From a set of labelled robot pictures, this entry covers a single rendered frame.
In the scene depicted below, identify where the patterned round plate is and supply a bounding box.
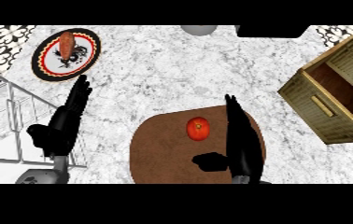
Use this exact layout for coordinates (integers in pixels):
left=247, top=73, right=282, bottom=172
left=31, top=27, right=102, bottom=82

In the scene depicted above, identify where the black appliance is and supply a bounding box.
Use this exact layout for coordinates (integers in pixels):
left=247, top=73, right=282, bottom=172
left=235, top=24, right=312, bottom=38

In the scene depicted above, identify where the brown wooden cutting board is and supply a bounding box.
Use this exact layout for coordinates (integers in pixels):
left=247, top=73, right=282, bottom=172
left=129, top=105, right=268, bottom=185

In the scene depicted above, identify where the tan wicker basket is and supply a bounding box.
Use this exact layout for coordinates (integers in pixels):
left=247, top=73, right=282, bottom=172
left=278, top=35, right=353, bottom=146

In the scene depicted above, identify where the white wire dish rack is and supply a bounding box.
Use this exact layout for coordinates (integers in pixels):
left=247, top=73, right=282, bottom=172
left=0, top=76, right=89, bottom=170

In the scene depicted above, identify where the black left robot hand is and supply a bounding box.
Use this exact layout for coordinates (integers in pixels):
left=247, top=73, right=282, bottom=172
left=27, top=74, right=93, bottom=158

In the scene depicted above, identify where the grey round object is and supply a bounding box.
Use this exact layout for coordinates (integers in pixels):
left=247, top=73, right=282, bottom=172
left=179, top=24, right=219, bottom=36

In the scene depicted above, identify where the orange sweet potato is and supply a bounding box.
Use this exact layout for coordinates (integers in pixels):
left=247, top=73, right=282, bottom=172
left=58, top=31, right=77, bottom=62

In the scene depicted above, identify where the red tomato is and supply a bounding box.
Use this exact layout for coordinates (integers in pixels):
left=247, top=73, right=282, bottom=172
left=185, top=116, right=213, bottom=142

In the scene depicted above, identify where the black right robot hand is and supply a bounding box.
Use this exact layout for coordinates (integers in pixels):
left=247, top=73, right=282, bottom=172
left=191, top=93, right=265, bottom=177

